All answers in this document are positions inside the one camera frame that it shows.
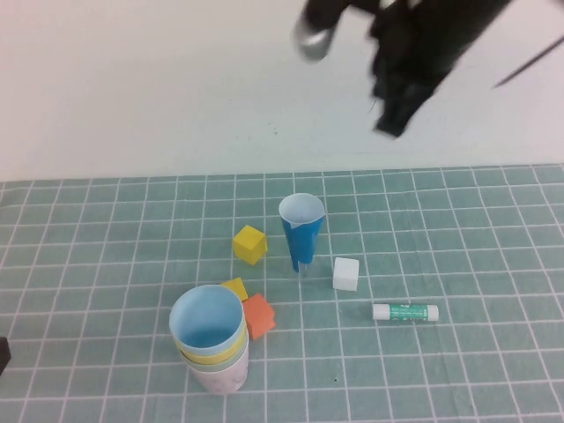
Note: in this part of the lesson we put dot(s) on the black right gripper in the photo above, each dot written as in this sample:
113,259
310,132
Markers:
410,53

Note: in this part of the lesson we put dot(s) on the light blue plastic cup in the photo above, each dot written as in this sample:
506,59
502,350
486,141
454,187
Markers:
207,335

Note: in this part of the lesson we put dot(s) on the yellow plastic cup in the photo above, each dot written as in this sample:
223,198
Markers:
211,354

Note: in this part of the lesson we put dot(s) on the green plastic cup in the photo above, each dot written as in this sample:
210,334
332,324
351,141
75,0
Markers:
220,365

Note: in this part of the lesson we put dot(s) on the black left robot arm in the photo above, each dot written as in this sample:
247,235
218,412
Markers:
3,354

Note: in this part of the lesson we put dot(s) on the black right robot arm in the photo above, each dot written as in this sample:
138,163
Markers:
467,22

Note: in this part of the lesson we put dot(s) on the blue paper cone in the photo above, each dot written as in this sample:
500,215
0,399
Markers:
303,247

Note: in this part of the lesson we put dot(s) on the white cube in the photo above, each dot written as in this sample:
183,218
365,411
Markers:
346,274

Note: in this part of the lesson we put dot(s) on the large yellow cube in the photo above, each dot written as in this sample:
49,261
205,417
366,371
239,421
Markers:
250,244

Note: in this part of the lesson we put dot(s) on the green white glue stick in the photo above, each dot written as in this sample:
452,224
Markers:
405,311

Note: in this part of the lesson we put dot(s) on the small yellow cube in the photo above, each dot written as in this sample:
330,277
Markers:
235,286

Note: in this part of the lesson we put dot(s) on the orange cube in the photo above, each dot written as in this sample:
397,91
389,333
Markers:
260,317

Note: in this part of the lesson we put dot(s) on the green grid tablecloth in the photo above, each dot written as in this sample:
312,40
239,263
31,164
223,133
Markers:
88,264

